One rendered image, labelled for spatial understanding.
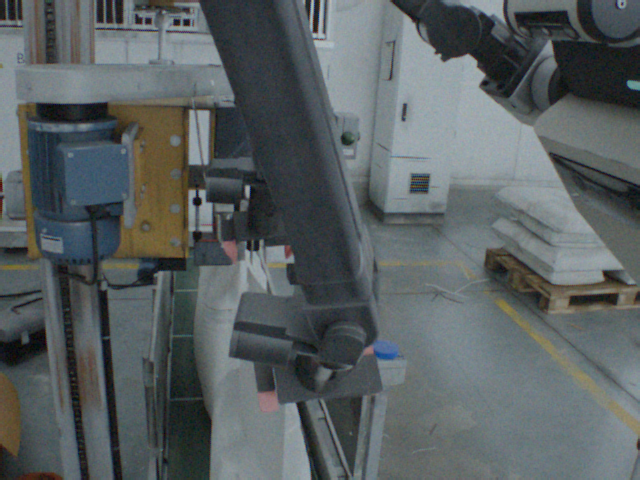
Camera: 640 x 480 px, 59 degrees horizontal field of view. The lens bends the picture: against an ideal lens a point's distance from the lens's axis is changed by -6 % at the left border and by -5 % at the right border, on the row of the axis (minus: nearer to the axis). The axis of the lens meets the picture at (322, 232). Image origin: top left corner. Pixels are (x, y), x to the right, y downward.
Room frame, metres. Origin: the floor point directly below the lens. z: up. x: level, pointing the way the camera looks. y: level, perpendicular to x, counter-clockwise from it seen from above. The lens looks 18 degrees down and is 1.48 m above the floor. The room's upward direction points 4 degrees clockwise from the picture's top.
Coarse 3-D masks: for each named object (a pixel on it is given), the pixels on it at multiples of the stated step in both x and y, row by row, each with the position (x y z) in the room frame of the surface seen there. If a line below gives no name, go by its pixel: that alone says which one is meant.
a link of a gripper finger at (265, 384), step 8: (256, 368) 0.58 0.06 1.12; (264, 368) 0.58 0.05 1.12; (272, 368) 0.59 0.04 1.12; (256, 376) 0.58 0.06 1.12; (264, 376) 0.58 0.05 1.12; (272, 376) 0.58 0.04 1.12; (256, 384) 0.57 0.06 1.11; (264, 384) 0.57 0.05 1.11; (272, 384) 0.57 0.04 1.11; (264, 392) 0.57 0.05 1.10; (272, 392) 0.57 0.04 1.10; (264, 400) 0.56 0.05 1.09; (272, 400) 0.57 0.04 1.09; (264, 408) 0.56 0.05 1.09; (272, 408) 0.56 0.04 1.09
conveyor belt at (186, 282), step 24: (192, 264) 2.71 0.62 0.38; (192, 288) 2.42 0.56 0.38; (192, 312) 2.19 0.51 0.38; (192, 336) 1.99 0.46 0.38; (192, 360) 1.81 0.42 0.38; (192, 384) 1.66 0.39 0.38; (192, 408) 1.53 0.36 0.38; (192, 432) 1.41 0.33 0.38; (168, 456) 1.30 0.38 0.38; (192, 456) 1.31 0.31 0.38
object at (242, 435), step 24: (240, 360) 0.89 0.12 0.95; (240, 384) 0.89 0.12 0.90; (216, 408) 0.97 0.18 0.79; (240, 408) 0.89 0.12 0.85; (288, 408) 0.96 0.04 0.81; (216, 432) 0.89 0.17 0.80; (240, 432) 0.87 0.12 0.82; (264, 432) 0.76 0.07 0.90; (288, 432) 0.88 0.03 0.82; (216, 456) 0.86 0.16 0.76; (240, 456) 0.80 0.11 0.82; (264, 456) 0.76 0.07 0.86; (288, 456) 0.81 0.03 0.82
